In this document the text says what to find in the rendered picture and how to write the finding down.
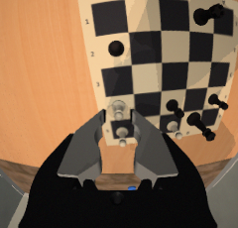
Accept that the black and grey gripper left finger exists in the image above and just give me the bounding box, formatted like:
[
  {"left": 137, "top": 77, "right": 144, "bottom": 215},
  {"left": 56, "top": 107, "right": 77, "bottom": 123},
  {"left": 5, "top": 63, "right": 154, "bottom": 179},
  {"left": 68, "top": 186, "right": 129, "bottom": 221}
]
[{"left": 18, "top": 109, "right": 106, "bottom": 228}]

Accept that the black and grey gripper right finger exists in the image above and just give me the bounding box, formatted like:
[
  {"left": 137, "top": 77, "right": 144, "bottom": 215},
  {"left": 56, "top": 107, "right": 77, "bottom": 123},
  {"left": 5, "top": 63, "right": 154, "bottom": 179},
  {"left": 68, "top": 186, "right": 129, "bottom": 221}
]
[{"left": 130, "top": 109, "right": 217, "bottom": 228}]

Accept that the white pawn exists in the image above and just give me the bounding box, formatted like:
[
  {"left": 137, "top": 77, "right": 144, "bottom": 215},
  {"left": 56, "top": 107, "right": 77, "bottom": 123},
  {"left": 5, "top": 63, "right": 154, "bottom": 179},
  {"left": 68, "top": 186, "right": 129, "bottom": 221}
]
[
  {"left": 112, "top": 100, "right": 126, "bottom": 121},
  {"left": 167, "top": 121, "right": 182, "bottom": 140},
  {"left": 116, "top": 127, "right": 128, "bottom": 147}
]

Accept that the black and cream chessboard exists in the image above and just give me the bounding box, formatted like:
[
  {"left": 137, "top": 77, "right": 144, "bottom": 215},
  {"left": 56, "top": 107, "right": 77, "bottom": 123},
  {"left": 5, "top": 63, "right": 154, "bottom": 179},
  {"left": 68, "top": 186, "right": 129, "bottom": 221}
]
[{"left": 78, "top": 0, "right": 238, "bottom": 146}]

